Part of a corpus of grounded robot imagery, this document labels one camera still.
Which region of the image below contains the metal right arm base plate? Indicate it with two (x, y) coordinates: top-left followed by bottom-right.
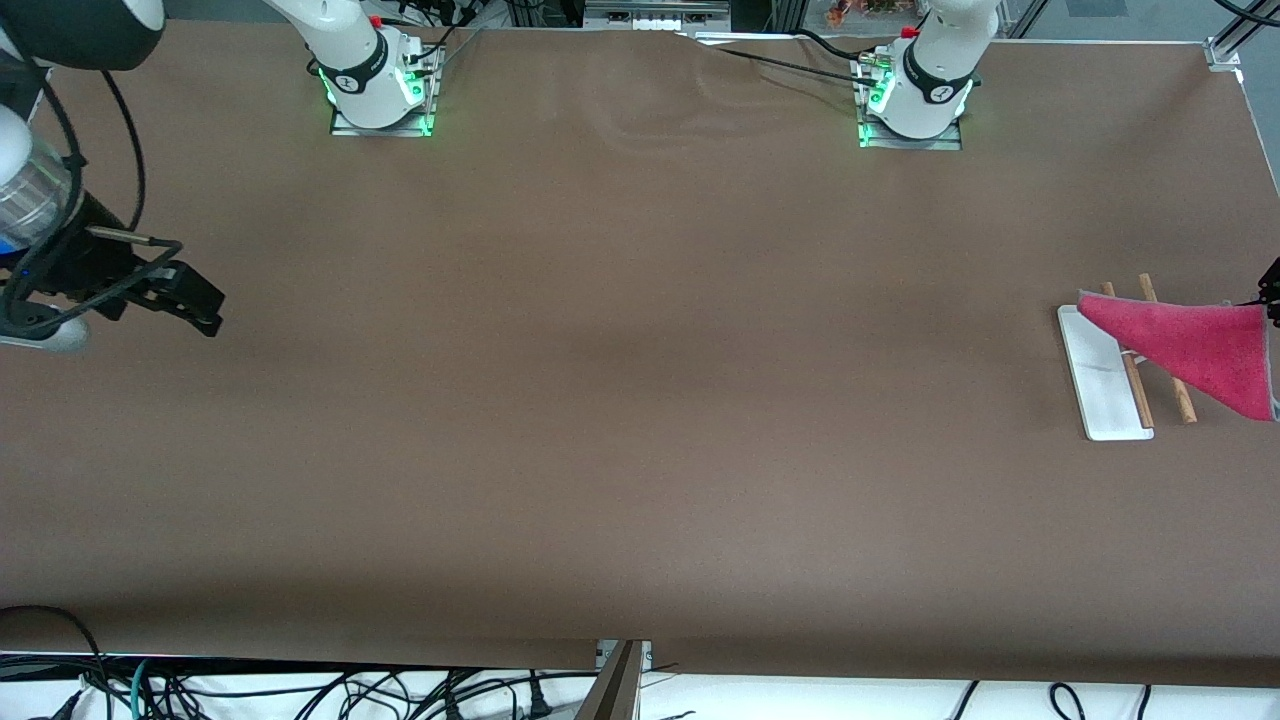
(330, 35), (446, 138)

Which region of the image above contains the thick black looped cable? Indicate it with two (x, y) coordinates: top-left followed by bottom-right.
(0, 604), (111, 720)

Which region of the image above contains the wooden rack bar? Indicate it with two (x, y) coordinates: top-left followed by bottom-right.
(1138, 273), (1198, 423)
(1101, 281), (1155, 429)

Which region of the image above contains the pink towel with grey hem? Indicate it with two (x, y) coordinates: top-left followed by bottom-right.
(1077, 289), (1278, 423)

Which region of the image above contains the orange red object pile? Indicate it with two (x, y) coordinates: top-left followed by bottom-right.
(828, 0), (931, 27)

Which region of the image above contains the aluminium frame profile with bracket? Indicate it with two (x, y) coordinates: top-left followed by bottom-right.
(575, 640), (653, 720)

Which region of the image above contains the black arm base cable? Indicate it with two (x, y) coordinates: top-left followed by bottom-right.
(793, 27), (873, 63)
(385, 0), (483, 63)
(685, 35), (886, 89)

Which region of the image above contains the white rack base plate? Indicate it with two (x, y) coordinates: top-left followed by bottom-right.
(1057, 303), (1155, 442)

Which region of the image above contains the white power strip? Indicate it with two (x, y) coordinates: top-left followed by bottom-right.
(583, 0), (731, 32)

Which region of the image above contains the brown table cover sheet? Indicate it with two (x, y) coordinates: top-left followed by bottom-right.
(0, 18), (1280, 689)

